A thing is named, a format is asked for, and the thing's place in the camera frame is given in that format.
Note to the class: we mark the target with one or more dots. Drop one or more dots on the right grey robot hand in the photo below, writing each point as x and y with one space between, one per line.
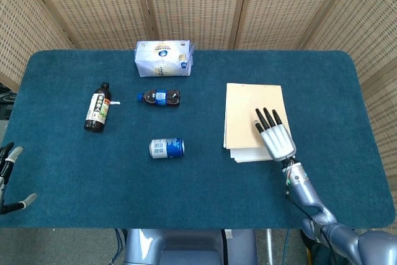
277 142

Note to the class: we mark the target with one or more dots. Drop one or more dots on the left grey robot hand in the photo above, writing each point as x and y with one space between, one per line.
6 168

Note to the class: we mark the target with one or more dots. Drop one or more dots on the beige paper notebook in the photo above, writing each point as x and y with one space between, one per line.
245 106

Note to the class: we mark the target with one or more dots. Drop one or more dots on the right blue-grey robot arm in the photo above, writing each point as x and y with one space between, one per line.
310 196

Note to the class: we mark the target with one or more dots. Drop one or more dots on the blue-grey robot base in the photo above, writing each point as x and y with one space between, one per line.
186 246

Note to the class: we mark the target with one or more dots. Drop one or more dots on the black background equipment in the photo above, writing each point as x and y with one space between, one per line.
6 103

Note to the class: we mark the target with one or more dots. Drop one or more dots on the teal table cloth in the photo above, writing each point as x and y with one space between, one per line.
198 184

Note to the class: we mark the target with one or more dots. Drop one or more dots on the white metal table leg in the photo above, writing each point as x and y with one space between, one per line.
269 243

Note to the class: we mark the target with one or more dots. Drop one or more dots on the dark sauce bottle, illustrated label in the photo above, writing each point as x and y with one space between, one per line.
97 110

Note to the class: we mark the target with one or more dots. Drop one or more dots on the dark bag on floor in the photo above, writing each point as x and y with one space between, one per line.
307 248

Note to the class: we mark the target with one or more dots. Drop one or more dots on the blue and white drink can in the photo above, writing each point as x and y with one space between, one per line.
167 148

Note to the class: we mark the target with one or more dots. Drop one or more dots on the cola bottle with blue cap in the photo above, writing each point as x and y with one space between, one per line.
159 98

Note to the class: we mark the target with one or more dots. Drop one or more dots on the small white paper tag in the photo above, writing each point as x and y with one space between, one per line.
115 102

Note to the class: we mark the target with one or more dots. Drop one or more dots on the white tissue pack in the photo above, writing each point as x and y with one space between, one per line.
161 60

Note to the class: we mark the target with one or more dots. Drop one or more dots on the woven bamboo folding screen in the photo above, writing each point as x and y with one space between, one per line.
192 4

